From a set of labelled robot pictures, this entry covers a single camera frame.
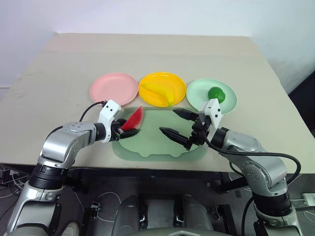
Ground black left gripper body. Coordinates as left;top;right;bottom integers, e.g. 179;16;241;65
109;120;124;143

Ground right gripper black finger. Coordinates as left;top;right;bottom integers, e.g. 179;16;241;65
173;109;198;122
159;127;192;150

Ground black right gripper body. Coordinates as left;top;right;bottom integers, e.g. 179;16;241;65
187;111;212;150

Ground red watermelon slice toy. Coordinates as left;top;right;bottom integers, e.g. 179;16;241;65
121;106;144;132

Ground light green plate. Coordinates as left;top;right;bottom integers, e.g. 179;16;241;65
186;78;238;115

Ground pink plate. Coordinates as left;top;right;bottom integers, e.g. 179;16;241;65
89;72;139;107

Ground yellow plate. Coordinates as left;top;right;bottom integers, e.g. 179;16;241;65
138;71;187;108

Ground pale green tray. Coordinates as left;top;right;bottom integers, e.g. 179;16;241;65
111;106;209;162

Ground yellow toy banana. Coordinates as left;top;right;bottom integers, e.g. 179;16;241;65
142;83;177;107

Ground round green toy fruit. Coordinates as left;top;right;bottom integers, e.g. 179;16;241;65
208;87;226;104

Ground dark grey rounded shell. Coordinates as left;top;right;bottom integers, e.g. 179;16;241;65
176;194;215;236
112;195;149;236

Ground small white box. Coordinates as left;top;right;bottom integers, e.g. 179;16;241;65
302;193;315;206

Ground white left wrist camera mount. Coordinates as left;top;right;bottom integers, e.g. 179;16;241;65
98;99;123;144

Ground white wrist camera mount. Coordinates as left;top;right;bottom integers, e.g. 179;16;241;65
98;99;123;144
201;98;223;130

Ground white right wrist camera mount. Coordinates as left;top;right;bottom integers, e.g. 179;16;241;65
201;98;223;130

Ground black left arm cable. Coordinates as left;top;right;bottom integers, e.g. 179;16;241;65
79;100;108;122

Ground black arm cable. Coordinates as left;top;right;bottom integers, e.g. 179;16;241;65
79;100;108;122
203;134;302;184

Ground black table frame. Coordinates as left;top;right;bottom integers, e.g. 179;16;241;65
65;169;248;195

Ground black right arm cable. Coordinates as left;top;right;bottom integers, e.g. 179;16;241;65
203;134;302;184

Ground white floor cables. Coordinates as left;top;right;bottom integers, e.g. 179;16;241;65
0;165;34;199

